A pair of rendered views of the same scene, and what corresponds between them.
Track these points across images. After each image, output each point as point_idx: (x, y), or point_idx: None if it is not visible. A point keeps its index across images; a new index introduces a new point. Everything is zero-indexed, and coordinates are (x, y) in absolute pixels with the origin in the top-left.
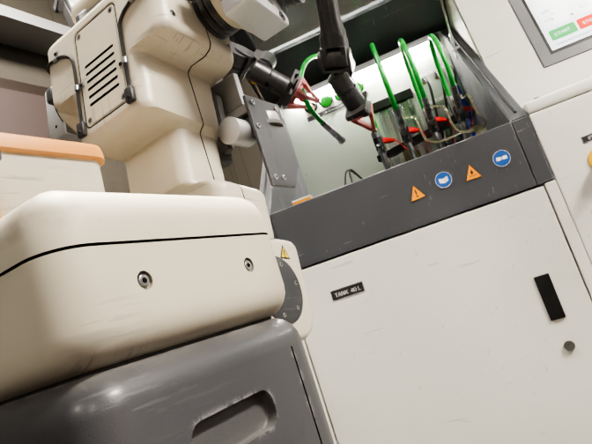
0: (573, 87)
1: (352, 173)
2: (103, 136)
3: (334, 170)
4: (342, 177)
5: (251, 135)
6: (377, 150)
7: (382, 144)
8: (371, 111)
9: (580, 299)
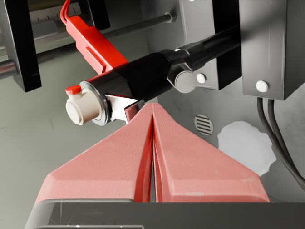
0: None
1: (35, 144)
2: None
3: (28, 186)
4: (44, 165)
5: None
6: (169, 88)
7: (158, 65)
8: (261, 183)
9: None
